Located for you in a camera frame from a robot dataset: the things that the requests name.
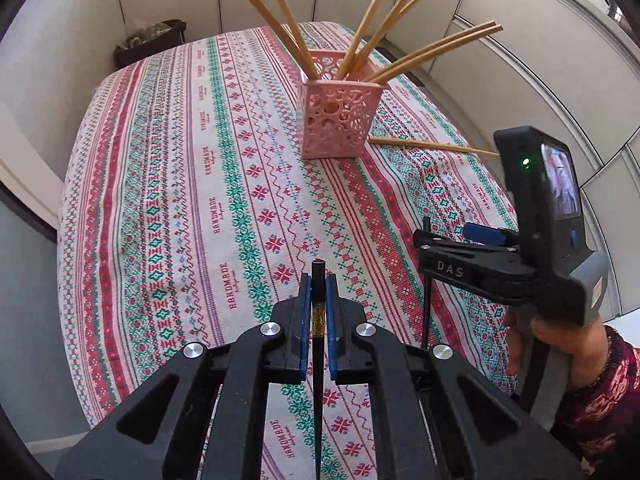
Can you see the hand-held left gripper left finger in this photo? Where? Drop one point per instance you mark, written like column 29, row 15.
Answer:
column 302, row 320

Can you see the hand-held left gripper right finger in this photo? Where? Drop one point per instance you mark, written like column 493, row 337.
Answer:
column 330, row 320

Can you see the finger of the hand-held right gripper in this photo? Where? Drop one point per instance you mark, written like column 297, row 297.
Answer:
column 480, row 232
column 450, row 265

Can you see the black chopstick with gold band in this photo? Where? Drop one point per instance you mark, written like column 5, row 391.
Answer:
column 426, row 310
column 318, row 360

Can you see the pink perforated plastic basket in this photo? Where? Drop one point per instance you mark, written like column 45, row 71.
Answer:
column 340, row 120

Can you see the person's right forearm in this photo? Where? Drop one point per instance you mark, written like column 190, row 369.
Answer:
column 605, row 410

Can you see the person's right hand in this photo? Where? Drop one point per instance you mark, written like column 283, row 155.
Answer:
column 575, row 355

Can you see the patterned red green tablecloth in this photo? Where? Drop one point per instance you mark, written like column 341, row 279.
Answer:
column 200, row 210

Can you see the black trash bin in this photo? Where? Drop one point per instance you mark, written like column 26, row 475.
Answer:
column 150, row 47

